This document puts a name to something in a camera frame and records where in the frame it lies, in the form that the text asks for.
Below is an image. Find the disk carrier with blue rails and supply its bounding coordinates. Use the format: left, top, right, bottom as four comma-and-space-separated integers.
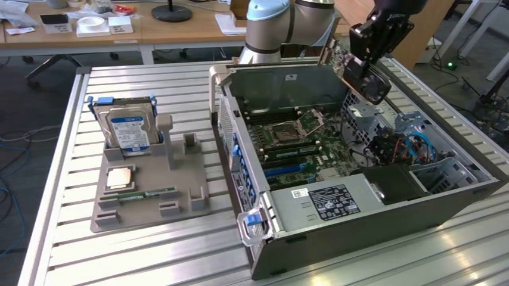
85, 94, 159, 147

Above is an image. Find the stack of white papers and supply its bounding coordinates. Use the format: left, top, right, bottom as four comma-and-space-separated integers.
214, 11, 248, 36

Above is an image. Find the grey plastic bag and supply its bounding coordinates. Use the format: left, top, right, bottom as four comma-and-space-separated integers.
0, 0, 39, 27

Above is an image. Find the blue expansion slot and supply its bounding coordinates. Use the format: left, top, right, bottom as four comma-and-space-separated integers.
264, 164, 318, 177

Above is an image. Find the grey plastic parts rack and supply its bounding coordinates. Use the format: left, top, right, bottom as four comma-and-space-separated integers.
89, 114, 212, 235

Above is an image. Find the black office chair base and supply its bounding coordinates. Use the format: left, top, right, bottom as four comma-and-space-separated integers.
21, 53, 120, 87

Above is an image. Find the blue floor cable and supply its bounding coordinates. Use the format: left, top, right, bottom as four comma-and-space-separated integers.
0, 142, 31, 257

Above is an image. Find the green RAM stick on rack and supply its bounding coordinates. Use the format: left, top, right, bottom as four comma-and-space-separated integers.
99, 186, 178, 203

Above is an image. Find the CPU with silver lid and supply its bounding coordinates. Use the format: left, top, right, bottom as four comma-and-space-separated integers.
105, 168, 135, 191

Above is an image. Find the silver metal bracket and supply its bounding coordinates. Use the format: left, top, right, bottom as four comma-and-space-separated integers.
393, 111, 429, 135

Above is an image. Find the silver disk bay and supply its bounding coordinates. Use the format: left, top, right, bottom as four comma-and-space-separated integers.
409, 157, 481, 194

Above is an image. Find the white floor cable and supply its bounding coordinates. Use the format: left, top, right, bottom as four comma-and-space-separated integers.
0, 125, 60, 144

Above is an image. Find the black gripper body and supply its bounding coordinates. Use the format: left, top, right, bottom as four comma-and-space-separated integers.
371, 0, 429, 24

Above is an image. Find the black cable bundle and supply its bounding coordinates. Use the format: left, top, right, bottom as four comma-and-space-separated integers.
369, 132, 402, 166

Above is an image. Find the white table frame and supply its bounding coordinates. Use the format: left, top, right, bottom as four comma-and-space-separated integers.
433, 0, 509, 81

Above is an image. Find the wooden cabinet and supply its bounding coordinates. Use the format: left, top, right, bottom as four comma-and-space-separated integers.
333, 0, 457, 68

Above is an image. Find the metal socket cover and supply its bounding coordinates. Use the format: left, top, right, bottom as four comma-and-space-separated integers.
295, 107, 323, 133

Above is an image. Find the black stand with cables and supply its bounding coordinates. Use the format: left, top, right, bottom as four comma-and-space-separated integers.
461, 58, 509, 132

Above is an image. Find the grey power supply with label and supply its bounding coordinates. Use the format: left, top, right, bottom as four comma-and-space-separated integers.
264, 174, 382, 233

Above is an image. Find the black round lamp base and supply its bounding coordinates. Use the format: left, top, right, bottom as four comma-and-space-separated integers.
151, 0, 194, 22

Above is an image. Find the brown cardboard box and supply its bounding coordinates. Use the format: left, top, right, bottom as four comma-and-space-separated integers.
230, 0, 251, 20

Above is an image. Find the installed green RAM stick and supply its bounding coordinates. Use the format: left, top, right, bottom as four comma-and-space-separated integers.
264, 145, 322, 160

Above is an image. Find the CPU socket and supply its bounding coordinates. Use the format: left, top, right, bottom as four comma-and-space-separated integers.
268, 122, 307, 147

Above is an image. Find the open dark grey PC case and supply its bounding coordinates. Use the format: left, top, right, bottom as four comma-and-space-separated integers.
210, 56, 502, 281

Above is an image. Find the green motherboard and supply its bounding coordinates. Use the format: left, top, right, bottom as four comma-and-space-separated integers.
238, 101, 362, 191

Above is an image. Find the wooden desk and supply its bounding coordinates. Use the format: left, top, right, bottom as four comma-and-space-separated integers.
0, 0, 358, 57

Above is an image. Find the red disk wire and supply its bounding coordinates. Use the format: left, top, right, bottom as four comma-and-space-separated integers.
397, 138, 418, 163

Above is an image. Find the small white printed box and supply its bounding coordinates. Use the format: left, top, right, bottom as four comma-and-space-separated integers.
107, 16, 132, 35

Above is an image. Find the silver perforated drive cage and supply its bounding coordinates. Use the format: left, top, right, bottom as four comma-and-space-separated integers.
342, 86, 398, 144

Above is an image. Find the white box with black top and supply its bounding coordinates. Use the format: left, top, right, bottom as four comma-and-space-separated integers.
39, 13, 75, 35

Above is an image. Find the blue disk wire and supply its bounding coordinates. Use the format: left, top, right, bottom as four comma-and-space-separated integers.
403, 130, 438, 164

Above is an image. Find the graphics card with black fan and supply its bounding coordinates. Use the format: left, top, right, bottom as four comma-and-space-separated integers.
319, 37, 394, 105

